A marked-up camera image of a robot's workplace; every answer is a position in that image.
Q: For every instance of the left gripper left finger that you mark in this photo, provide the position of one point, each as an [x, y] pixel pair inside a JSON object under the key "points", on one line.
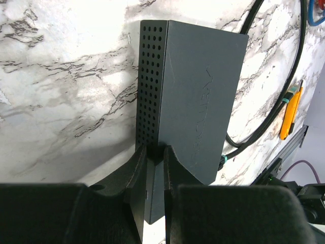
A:
{"points": [[109, 211]]}

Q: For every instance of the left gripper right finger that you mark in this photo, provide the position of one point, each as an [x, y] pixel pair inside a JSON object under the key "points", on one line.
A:
{"points": [[196, 213]]}

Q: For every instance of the dark grey network switch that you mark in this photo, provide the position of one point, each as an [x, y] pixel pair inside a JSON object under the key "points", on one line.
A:
{"points": [[187, 81]]}

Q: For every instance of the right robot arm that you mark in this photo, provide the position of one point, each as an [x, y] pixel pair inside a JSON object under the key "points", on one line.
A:
{"points": [[311, 196]]}

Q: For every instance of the yellow utility knife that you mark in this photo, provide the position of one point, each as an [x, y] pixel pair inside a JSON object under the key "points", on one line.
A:
{"points": [[292, 99]]}

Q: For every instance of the aluminium front rail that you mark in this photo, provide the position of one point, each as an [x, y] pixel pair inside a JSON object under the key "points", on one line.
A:
{"points": [[275, 167]]}

